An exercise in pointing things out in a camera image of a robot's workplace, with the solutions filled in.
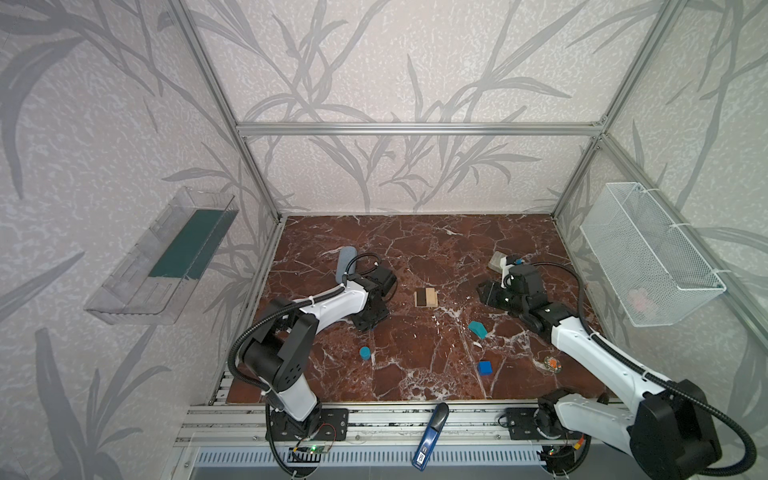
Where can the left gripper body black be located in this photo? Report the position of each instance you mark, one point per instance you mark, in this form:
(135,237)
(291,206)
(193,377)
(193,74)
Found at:
(369,320)

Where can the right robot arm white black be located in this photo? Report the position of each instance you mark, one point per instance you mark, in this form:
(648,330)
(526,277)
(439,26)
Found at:
(667,427)

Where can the grey rectangular sponge block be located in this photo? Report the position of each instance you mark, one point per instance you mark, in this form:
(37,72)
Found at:
(497,263)

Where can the clear plastic wall bin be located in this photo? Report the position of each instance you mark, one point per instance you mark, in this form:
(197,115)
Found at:
(158,276)

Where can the blue cube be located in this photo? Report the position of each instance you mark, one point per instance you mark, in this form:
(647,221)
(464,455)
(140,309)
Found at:
(484,368)

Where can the grey-blue glasses case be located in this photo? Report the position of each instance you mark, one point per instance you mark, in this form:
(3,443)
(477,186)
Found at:
(346,254)

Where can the white wire mesh basket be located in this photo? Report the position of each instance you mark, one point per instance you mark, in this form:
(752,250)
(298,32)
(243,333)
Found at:
(638,245)

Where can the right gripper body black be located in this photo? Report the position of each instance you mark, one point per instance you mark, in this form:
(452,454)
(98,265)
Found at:
(495,295)

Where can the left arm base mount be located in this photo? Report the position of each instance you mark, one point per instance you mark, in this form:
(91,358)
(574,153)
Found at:
(325,424)

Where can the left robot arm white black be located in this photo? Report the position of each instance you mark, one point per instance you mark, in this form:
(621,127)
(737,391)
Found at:
(273,353)

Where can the teal triangular roof block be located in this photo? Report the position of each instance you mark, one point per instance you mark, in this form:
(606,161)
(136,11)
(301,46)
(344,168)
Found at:
(478,329)

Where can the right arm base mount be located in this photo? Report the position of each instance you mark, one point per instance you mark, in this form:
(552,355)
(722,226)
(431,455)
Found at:
(530,424)

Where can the pink object in basket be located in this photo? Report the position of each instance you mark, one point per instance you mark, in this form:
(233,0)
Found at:
(640,299)

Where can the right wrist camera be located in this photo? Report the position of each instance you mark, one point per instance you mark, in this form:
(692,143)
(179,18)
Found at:
(512,276)

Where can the blue black handheld scanner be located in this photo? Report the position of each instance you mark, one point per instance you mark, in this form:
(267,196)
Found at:
(431,436)

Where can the dark brown wood block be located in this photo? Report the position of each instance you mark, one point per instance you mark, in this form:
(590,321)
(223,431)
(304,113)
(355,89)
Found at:
(420,297)

